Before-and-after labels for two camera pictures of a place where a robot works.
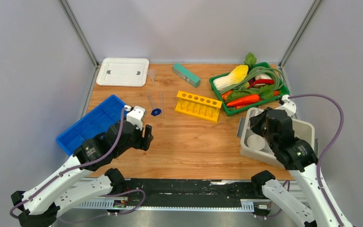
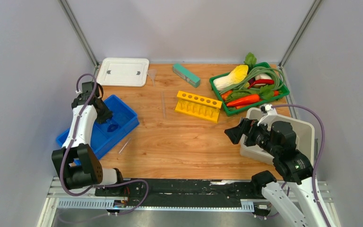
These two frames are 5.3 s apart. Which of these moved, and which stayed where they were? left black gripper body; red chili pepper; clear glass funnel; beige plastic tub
Moved: left black gripper body
Stayed: beige plastic tub; clear glass funnel; red chili pepper
